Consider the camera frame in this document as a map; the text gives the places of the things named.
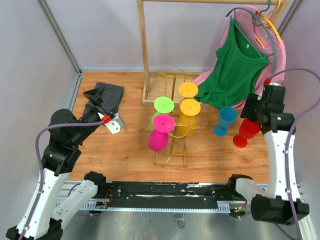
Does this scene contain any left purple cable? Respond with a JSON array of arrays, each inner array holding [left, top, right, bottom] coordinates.
[[17, 119, 108, 240]]

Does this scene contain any gold wire glass rack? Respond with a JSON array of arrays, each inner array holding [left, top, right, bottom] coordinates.
[[153, 66, 191, 168]]

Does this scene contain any folded dark grey cloth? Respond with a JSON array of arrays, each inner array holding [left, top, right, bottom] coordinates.
[[94, 82, 125, 115]]

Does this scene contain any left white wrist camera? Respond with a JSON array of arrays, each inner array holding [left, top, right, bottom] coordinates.
[[98, 112, 125, 134]]

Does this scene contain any yellow wine glass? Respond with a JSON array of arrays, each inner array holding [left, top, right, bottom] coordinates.
[[178, 82, 199, 101], [177, 98, 201, 137]]

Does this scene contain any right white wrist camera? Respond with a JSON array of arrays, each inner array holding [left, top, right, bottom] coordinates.
[[258, 77, 282, 100]]

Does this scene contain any wooden clothes rack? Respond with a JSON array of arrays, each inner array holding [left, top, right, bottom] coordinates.
[[136, 0, 290, 107]]

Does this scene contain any aluminium frame rail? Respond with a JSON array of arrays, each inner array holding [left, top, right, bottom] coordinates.
[[36, 0, 82, 76]]

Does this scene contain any red wine glass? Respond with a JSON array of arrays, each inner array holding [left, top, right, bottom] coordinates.
[[233, 118, 260, 148]]

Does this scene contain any pink wine glass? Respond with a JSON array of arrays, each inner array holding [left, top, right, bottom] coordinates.
[[147, 114, 175, 152]]

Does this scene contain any rear yellow wine glass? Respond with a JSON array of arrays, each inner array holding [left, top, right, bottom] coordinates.
[[178, 82, 199, 101]]

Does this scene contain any front yellow wine glass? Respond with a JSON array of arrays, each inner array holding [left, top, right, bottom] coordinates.
[[177, 98, 201, 137]]

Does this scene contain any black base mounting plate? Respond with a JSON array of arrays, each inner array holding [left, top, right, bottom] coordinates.
[[104, 181, 246, 210]]

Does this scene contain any blue wine glass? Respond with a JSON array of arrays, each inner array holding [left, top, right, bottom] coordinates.
[[213, 106, 238, 137]]

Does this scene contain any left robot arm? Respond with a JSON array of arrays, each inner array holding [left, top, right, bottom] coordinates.
[[6, 87, 111, 240]]

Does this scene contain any yellow clothes hanger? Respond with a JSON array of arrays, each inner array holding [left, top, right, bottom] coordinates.
[[259, 0, 283, 43]]

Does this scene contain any green tank top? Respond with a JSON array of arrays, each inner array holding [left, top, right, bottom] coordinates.
[[195, 18, 269, 110]]

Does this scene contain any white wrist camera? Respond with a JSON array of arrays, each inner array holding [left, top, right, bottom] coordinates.
[[258, 77, 282, 100], [98, 112, 125, 134]]

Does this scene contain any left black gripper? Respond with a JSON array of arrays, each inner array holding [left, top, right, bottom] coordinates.
[[71, 84, 120, 145]]

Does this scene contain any green wine glass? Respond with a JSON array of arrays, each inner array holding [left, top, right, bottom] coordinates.
[[149, 96, 175, 131]]

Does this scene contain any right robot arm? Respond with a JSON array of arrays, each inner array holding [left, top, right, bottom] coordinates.
[[226, 83, 310, 226]]

